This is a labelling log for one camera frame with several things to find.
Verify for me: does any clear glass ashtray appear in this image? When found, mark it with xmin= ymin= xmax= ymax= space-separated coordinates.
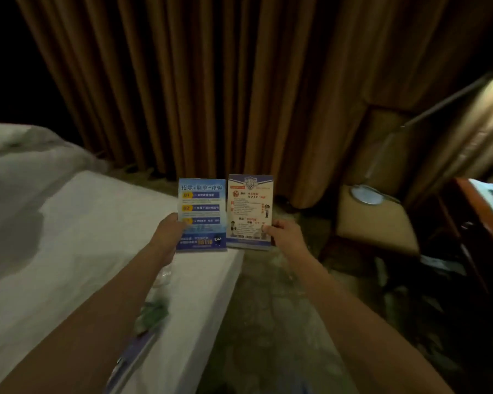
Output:
xmin=152 ymin=265 xmax=175 ymax=291

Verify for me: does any brown curtain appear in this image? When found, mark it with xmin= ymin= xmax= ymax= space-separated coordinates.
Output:
xmin=15 ymin=0 xmax=493 ymax=212

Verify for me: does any person's left hand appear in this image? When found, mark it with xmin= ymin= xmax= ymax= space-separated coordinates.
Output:
xmin=150 ymin=213 xmax=190 ymax=261

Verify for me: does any white bed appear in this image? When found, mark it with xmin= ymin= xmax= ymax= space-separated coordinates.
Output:
xmin=0 ymin=123 xmax=246 ymax=394

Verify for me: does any rumpled white duvet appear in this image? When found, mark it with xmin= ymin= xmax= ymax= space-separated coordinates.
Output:
xmin=0 ymin=123 xmax=110 ymax=291

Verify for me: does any beige padded stool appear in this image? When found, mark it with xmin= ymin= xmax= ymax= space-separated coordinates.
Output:
xmin=335 ymin=184 xmax=422 ymax=259

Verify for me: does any person's right hand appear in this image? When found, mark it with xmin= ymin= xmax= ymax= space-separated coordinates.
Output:
xmin=263 ymin=217 xmax=312 ymax=263

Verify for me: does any person's right forearm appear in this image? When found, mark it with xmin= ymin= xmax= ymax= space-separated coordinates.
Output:
xmin=289 ymin=252 xmax=455 ymax=394

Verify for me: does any purple desk calendar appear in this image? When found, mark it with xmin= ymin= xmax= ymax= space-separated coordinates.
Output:
xmin=105 ymin=324 xmax=162 ymax=394

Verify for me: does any reddish wooden desk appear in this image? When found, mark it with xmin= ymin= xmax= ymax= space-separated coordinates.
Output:
xmin=439 ymin=176 xmax=493 ymax=294

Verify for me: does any person's left forearm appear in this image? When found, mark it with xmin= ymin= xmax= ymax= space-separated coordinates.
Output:
xmin=0 ymin=246 xmax=177 ymax=394

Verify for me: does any small green white packet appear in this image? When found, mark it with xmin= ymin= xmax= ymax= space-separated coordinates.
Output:
xmin=133 ymin=301 xmax=171 ymax=338

